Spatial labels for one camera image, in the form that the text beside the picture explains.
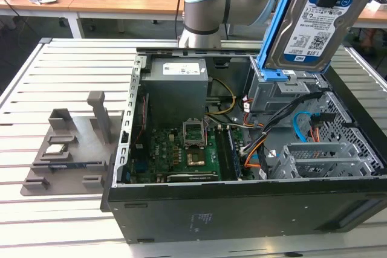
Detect yellow and black wires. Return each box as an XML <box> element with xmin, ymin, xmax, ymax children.
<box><xmin>205</xmin><ymin>77</ymin><xmax>237</xmax><ymax>117</ymax></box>

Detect silver CPU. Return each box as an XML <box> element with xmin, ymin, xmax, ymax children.
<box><xmin>44</xmin><ymin>145</ymin><xmax>66</xmax><ymax>155</ymax></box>

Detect grey metal drive cage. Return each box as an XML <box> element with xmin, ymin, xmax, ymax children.
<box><xmin>267</xmin><ymin>141</ymin><xmax>379</xmax><ymax>180</ymax></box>

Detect grey disk bay blue latch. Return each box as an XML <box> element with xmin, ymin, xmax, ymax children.
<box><xmin>244</xmin><ymin>55</ymin><xmax>330</xmax><ymax>114</ymax></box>

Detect blue RAM stick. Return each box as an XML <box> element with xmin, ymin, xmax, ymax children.
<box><xmin>31</xmin><ymin>163</ymin><xmax>103</xmax><ymax>170</ymax></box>

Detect red wire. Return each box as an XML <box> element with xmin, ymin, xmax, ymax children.
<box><xmin>134</xmin><ymin>92</ymin><xmax>151</xmax><ymax>147</ymax></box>

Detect green motherboard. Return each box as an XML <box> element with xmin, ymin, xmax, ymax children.
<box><xmin>126</xmin><ymin>126</ymin><xmax>242</xmax><ymax>184</ymax></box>

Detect black wire connector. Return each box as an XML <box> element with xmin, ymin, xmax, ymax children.
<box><xmin>309</xmin><ymin>112</ymin><xmax>337</xmax><ymax>126</ymax></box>

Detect grey power supply unit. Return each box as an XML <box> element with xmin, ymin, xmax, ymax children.
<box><xmin>140</xmin><ymin>58</ymin><xmax>210</xmax><ymax>120</ymax></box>

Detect black cable bundle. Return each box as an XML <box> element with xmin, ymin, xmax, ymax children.
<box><xmin>241</xmin><ymin>91</ymin><xmax>325</xmax><ymax>156</ymax></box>

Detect black RAM slot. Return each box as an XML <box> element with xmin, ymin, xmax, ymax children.
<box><xmin>215</xmin><ymin>127</ymin><xmax>236</xmax><ymax>181</ymax></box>

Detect wooden desk white frame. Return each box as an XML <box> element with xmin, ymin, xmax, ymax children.
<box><xmin>0</xmin><ymin>0</ymin><xmax>80</xmax><ymax>40</ymax></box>
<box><xmin>69</xmin><ymin>0</ymin><xmax>387</xmax><ymax>40</ymax></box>

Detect blue wire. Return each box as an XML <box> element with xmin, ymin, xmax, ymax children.
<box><xmin>293</xmin><ymin>111</ymin><xmax>313</xmax><ymax>143</ymax></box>

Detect installed RAM stick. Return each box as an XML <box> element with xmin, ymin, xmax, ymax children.
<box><xmin>227</xmin><ymin>127</ymin><xmax>243</xmax><ymax>179</ymax></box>

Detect white box dark print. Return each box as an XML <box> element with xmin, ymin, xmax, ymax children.
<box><xmin>370</xmin><ymin>0</ymin><xmax>387</xmax><ymax>13</ymax></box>

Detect black graphics card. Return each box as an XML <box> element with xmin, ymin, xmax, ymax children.
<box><xmin>156</xmin><ymin>172</ymin><xmax>219</xmax><ymax>184</ymax></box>

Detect grey parts rack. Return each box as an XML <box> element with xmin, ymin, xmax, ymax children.
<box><xmin>18</xmin><ymin>91</ymin><xmax>125</xmax><ymax>198</ymax></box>

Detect CPU socket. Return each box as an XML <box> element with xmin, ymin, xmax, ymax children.
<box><xmin>186</xmin><ymin>150</ymin><xmax>207</xmax><ymax>167</ymax></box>

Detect black open PC case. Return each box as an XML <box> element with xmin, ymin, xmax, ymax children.
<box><xmin>100</xmin><ymin>47</ymin><xmax>387</xmax><ymax>245</ymax></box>

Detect orange wire bundle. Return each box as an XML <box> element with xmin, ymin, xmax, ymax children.
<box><xmin>244</xmin><ymin>145</ymin><xmax>264</xmax><ymax>169</ymax></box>

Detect hard disk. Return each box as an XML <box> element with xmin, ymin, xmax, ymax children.
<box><xmin>259</xmin><ymin>0</ymin><xmax>386</xmax><ymax>82</ymax></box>

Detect metal socket cover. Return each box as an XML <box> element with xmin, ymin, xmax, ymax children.
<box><xmin>182</xmin><ymin>117</ymin><xmax>207</xmax><ymax>150</ymax></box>

